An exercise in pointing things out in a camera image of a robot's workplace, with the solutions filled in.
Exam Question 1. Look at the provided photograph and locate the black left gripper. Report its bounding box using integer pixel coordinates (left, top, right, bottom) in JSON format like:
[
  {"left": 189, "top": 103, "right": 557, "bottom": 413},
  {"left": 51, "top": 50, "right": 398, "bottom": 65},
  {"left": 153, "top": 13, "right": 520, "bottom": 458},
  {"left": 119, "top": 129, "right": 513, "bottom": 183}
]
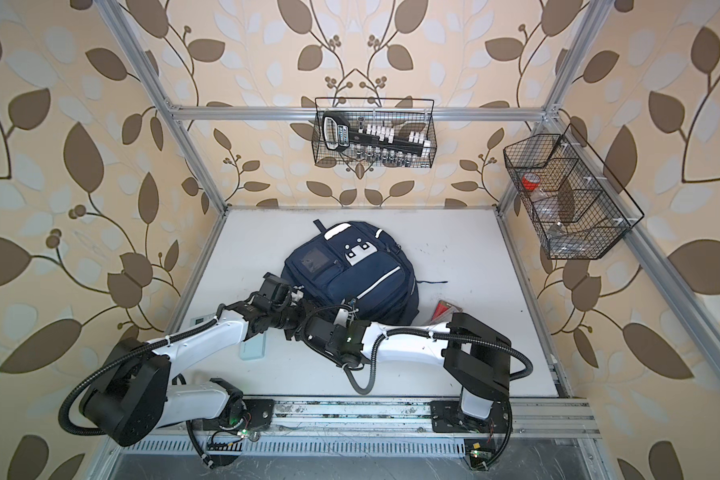
[{"left": 269, "top": 297, "right": 332, "bottom": 338}]

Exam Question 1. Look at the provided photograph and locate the navy blue student backpack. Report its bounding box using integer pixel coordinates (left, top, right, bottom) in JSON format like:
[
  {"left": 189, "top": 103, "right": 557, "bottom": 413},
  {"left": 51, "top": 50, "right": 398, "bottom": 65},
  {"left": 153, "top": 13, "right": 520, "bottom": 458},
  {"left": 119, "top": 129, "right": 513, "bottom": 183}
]
[{"left": 282, "top": 220, "right": 421, "bottom": 326}]

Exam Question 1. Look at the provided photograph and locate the red stationery blister pack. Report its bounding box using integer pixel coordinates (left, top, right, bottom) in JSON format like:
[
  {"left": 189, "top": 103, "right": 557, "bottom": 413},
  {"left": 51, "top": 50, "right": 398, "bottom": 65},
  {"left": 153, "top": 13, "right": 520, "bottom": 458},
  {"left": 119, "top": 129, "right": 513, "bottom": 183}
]
[{"left": 429, "top": 300, "right": 463, "bottom": 325}]

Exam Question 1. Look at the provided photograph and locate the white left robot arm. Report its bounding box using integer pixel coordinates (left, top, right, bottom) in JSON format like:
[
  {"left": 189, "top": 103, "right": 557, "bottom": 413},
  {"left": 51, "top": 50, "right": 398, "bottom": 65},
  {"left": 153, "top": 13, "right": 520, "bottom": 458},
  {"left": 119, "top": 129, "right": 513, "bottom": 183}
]
[{"left": 58, "top": 273, "right": 305, "bottom": 447}]

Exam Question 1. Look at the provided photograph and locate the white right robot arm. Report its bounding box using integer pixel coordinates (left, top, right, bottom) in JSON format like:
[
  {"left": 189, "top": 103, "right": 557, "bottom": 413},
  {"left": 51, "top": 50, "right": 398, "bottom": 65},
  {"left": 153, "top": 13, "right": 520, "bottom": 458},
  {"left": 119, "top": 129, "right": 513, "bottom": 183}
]
[{"left": 291, "top": 312, "right": 533, "bottom": 421}]

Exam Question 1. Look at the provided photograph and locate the mint green pencil case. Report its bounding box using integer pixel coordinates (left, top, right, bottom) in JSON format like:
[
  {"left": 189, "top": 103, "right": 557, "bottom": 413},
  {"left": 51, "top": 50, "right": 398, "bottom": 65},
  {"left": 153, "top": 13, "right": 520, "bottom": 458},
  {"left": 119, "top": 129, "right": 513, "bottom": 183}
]
[{"left": 239, "top": 333, "right": 267, "bottom": 361}]

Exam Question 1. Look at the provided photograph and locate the black socket wrench set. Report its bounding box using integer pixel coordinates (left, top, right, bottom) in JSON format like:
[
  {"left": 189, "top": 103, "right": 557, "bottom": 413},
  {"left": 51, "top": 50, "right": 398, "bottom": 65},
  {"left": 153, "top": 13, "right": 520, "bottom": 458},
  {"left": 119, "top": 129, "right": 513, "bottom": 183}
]
[{"left": 316, "top": 112, "right": 435, "bottom": 157}]

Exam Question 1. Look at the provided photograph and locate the red capped clear bottle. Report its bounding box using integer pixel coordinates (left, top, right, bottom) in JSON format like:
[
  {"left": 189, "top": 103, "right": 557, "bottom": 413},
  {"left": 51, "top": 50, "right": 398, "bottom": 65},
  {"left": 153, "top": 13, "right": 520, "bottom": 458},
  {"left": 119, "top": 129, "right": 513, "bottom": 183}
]
[{"left": 521, "top": 172, "right": 544, "bottom": 197}]

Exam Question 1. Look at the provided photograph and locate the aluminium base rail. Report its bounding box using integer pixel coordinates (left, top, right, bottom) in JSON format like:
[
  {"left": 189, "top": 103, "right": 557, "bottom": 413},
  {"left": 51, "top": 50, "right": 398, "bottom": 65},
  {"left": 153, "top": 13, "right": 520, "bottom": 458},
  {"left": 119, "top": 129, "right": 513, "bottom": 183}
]
[{"left": 104, "top": 392, "right": 601, "bottom": 439}]

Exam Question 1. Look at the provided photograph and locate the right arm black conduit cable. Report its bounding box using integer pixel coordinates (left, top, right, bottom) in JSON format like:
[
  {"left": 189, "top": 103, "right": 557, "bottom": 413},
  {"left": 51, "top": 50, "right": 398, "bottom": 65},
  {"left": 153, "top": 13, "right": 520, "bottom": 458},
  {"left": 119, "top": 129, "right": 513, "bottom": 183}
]
[{"left": 311, "top": 302, "right": 535, "bottom": 469}]

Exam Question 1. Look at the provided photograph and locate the black wire basket back wall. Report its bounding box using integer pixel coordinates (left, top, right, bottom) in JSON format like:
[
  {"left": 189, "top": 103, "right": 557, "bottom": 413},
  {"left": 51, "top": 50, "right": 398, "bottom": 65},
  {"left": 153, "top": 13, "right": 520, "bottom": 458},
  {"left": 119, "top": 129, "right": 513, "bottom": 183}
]
[{"left": 310, "top": 95, "right": 437, "bottom": 169}]

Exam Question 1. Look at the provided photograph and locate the black wire basket wall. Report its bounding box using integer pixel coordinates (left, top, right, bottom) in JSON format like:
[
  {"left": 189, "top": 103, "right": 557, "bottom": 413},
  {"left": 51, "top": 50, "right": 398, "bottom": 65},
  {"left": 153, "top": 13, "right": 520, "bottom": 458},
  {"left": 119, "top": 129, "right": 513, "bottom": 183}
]
[
  {"left": 503, "top": 124, "right": 644, "bottom": 260},
  {"left": 310, "top": 95, "right": 437, "bottom": 169}
]

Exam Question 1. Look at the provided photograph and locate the aluminium cage frame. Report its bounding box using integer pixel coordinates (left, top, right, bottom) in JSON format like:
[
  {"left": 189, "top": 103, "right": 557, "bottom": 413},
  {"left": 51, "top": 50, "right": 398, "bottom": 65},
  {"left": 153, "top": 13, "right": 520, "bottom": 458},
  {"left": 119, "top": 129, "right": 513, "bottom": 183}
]
[{"left": 92, "top": 0, "right": 720, "bottom": 415}]

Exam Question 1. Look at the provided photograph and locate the black wire basket right wall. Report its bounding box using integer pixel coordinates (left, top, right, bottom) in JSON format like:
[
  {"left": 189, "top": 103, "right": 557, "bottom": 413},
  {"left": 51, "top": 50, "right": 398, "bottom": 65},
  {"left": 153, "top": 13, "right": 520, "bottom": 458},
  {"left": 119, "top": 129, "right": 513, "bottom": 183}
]
[{"left": 503, "top": 124, "right": 644, "bottom": 260}]

